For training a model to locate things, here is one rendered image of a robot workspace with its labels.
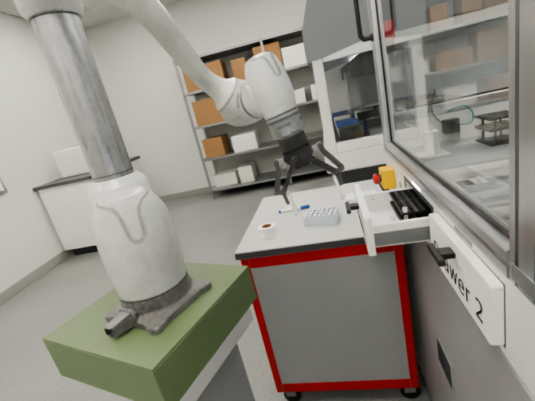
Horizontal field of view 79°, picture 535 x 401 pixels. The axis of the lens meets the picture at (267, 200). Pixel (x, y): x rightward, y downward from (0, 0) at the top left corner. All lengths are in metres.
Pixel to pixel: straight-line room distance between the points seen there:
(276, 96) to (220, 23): 4.48
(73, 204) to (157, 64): 2.46
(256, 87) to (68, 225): 3.76
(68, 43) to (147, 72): 4.70
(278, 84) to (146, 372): 0.66
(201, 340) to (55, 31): 0.73
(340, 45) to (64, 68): 1.20
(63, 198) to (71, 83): 3.44
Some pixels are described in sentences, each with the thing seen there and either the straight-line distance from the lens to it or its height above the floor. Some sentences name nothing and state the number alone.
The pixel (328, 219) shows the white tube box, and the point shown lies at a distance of 1.23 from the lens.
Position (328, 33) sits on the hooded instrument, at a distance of 1.71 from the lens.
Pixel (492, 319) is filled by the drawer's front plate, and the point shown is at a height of 0.87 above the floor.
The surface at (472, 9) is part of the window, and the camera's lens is 0.60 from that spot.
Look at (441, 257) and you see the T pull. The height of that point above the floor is 0.91.
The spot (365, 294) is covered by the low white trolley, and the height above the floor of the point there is 0.53.
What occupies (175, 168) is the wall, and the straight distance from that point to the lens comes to 5.60.
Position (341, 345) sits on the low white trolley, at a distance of 1.38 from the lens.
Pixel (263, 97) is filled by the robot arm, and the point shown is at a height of 1.25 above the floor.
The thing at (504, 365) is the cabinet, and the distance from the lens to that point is 0.68.
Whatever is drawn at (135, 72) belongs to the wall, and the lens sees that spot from 5.67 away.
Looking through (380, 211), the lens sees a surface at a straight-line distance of 1.09.
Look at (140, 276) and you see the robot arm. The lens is 0.71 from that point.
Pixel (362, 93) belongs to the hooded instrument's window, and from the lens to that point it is 1.73.
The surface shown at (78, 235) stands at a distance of 4.38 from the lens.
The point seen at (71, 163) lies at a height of 1.05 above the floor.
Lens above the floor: 1.25
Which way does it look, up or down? 17 degrees down
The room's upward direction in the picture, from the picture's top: 13 degrees counter-clockwise
